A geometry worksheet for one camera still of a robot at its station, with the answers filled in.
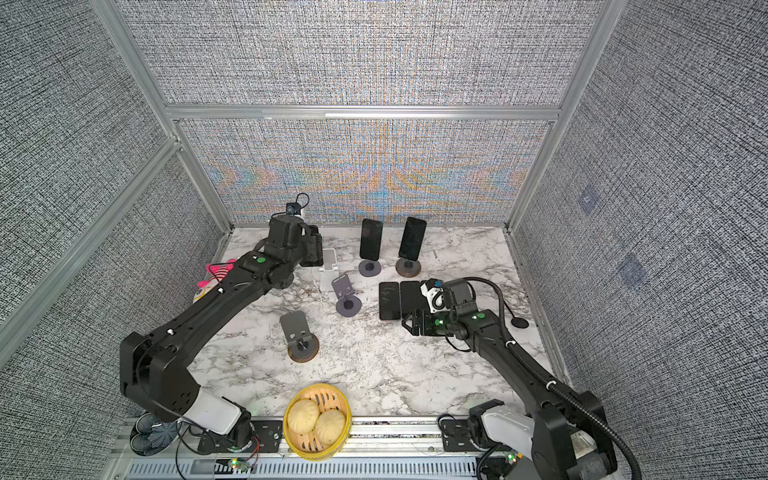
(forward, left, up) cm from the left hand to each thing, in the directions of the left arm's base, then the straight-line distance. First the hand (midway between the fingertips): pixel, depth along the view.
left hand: (310, 237), depth 83 cm
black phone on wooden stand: (+11, -31, -12) cm, 35 cm away
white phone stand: (+5, -2, -21) cm, 22 cm away
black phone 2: (-7, -22, -24) cm, 33 cm away
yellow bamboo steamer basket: (-46, 0, -23) cm, 52 cm away
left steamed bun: (-41, +1, -19) cm, 45 cm away
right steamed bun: (-43, -6, -19) cm, 48 cm away
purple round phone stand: (-7, -9, -24) cm, 27 cm away
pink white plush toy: (+4, +35, -20) cm, 41 cm away
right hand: (-20, -28, -14) cm, 37 cm away
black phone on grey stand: (+9, -17, -11) cm, 22 cm away
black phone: (-10, -3, +4) cm, 11 cm away
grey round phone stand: (+7, -16, -24) cm, 30 cm away
